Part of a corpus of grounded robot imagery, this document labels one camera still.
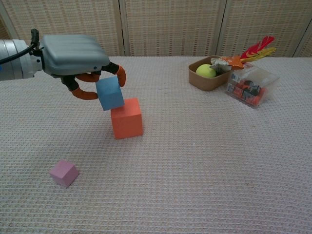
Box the clear plastic box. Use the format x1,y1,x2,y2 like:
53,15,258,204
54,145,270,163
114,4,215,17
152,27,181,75
224,62,280,109

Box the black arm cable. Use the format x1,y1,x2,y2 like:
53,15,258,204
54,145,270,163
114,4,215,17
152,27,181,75
0,28,41,65

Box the white pad inside clear box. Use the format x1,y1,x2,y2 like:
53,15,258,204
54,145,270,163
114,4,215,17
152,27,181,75
246,67,275,86

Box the red feather bunch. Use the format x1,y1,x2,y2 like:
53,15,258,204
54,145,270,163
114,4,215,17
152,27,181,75
240,36,275,60

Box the blue foam cube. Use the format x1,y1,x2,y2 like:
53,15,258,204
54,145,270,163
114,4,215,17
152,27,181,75
95,76,125,112

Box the woven rattan screen panel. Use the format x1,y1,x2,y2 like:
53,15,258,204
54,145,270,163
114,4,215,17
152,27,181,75
0,4,13,41
0,0,124,58
216,0,312,58
120,0,227,58
293,24,312,58

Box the large orange foam cube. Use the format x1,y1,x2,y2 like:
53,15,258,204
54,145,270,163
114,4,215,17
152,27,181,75
110,97,144,140

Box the orange crumpled snack wrapper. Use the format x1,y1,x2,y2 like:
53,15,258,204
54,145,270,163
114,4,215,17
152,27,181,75
217,55,244,70

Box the beige waffle tablecloth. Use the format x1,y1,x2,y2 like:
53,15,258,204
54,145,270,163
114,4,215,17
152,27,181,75
0,56,312,234

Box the grey crumpled foil piece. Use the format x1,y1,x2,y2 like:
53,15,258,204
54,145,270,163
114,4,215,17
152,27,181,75
210,58,232,74

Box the small pink foam cube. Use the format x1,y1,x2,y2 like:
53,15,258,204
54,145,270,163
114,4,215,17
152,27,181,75
48,159,79,188

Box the yellow feather bunch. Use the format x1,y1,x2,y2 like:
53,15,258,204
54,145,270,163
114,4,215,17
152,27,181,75
241,47,277,64

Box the yellow-green tennis ball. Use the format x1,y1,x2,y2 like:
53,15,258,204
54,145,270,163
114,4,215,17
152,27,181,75
195,63,217,78

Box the brown oval cardboard box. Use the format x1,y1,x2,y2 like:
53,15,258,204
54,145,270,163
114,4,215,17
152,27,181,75
188,56,236,92

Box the left robot hand, orange fingertips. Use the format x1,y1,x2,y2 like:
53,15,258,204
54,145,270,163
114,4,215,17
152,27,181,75
40,34,127,101

